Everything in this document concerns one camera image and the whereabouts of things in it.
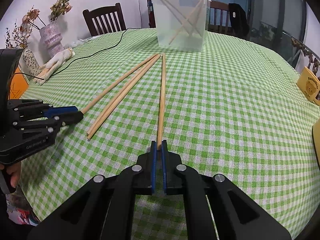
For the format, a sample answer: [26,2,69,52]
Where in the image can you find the person left hand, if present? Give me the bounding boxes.
[0,162,21,188]

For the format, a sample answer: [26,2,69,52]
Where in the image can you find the orange box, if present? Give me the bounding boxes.
[9,66,29,99]

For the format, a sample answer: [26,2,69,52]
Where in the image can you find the small speckled vase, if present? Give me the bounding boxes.
[22,48,41,76]

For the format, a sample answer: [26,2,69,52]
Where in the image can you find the pink ceramic vase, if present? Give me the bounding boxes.
[40,21,64,58]

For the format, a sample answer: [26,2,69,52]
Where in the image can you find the dried flowers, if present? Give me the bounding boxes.
[4,0,77,49]

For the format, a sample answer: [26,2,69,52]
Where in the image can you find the green checkered tablecloth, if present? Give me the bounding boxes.
[20,29,319,238]

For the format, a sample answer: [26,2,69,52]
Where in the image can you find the dark wooden chair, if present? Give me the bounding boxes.
[82,3,126,36]

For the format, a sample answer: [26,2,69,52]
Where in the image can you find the yellow cylinder bottle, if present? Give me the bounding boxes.
[312,119,320,168]

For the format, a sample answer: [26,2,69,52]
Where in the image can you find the studio lamp on stand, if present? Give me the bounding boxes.
[147,0,156,28]

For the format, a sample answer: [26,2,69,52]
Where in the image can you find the yellow bear mug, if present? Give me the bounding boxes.
[296,67,320,106]

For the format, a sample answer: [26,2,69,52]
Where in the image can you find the clear plastic container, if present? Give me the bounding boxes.
[152,0,211,52]

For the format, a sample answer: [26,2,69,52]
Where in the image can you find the metal rack with ornaments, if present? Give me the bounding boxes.
[291,37,319,75]

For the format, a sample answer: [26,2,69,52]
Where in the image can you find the black jacket on chair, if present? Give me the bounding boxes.
[228,3,249,39]

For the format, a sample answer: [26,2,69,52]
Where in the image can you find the black cable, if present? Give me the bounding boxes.
[15,28,151,81]

